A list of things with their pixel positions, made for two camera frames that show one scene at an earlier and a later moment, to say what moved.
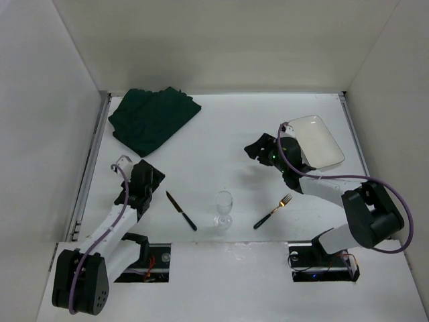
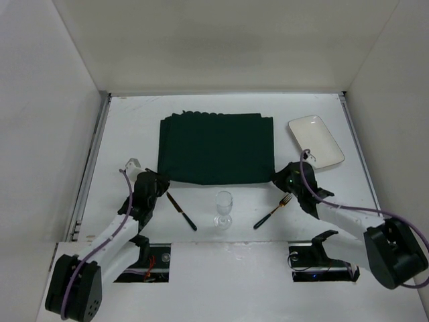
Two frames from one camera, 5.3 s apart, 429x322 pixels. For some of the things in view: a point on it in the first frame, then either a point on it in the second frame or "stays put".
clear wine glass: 224,203 stays put
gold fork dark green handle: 283,202 stays put
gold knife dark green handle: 178,208 stays put
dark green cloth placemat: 144,119 → 208,148
